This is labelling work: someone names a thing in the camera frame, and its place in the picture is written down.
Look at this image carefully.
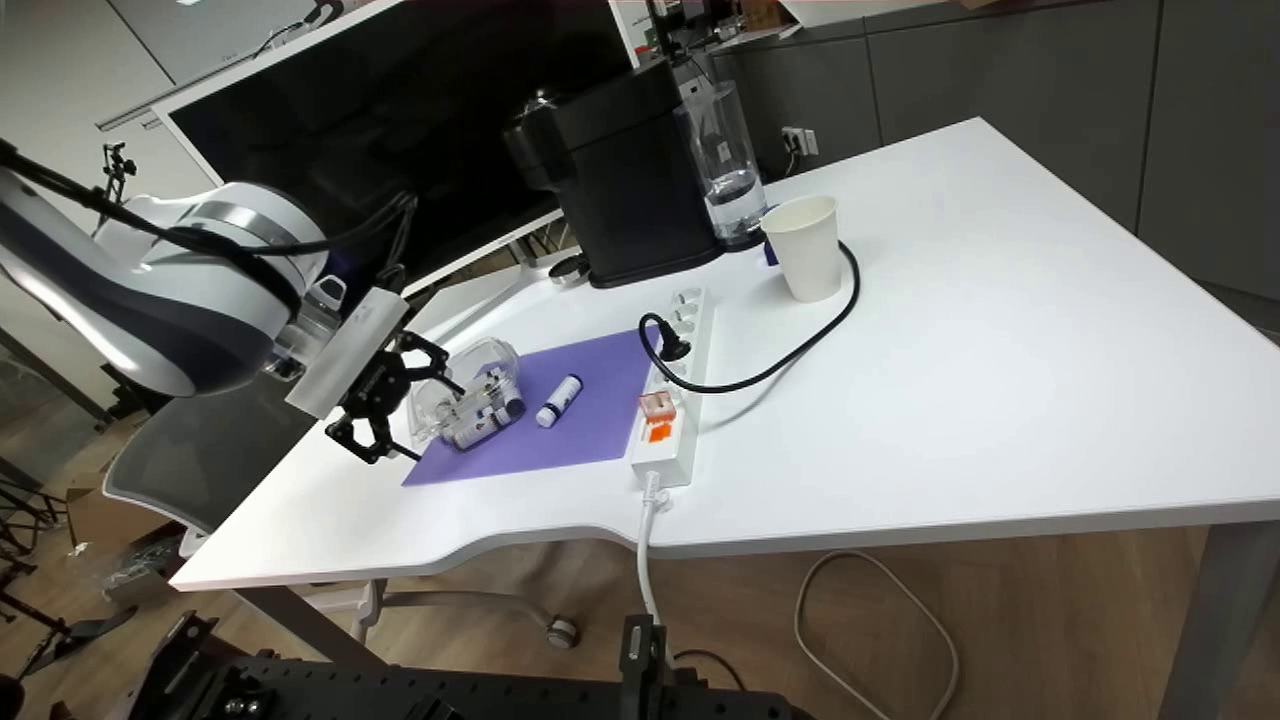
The grey table leg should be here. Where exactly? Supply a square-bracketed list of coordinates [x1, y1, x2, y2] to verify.
[1155, 520, 1280, 720]

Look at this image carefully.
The grey cabinet row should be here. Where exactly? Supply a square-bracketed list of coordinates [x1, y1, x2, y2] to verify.
[735, 0, 1280, 303]

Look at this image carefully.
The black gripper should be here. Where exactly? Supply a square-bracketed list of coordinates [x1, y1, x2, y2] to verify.
[329, 330, 468, 468]

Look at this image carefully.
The small white vial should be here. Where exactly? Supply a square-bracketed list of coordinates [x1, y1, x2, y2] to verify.
[533, 371, 588, 434]

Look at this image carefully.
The black camera rig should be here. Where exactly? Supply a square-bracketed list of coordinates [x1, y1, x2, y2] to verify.
[123, 611, 814, 720]

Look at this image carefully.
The large black monitor white frame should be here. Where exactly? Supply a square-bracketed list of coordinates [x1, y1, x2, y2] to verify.
[94, 0, 645, 335]

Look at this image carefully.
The white paper cup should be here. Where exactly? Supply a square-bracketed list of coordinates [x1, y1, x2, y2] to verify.
[757, 194, 848, 303]

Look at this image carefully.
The purple paper sheet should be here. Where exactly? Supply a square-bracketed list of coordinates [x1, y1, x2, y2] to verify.
[400, 330, 656, 491]

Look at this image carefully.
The white power strip orange switch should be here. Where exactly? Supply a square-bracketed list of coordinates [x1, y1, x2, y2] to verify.
[624, 284, 716, 497]

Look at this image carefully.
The black coffee machine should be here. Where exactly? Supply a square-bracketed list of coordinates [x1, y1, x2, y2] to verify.
[501, 58, 733, 292]

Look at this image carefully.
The clear plastic clamshell box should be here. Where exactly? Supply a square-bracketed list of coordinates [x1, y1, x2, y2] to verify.
[396, 333, 526, 458]

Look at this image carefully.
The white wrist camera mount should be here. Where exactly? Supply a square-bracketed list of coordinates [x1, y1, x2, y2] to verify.
[279, 287, 413, 422]

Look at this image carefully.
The black tripod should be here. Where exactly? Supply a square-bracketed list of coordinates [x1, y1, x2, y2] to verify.
[89, 138, 153, 217]

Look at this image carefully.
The clear water tank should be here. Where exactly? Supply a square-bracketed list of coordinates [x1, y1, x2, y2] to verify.
[673, 52, 770, 253]

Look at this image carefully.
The black plug with cable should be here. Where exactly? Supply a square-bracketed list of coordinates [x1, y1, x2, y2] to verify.
[636, 237, 867, 402]

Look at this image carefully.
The white wall outlet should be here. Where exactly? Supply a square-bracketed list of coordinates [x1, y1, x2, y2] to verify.
[781, 120, 824, 167]

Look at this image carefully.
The white power strip cord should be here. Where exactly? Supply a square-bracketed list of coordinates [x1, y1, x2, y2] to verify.
[631, 482, 673, 631]

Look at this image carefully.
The grey mesh office chair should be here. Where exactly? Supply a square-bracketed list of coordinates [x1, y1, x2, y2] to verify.
[94, 383, 592, 655]

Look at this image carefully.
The white cable loop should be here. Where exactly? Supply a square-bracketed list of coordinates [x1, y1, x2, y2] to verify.
[793, 549, 967, 720]

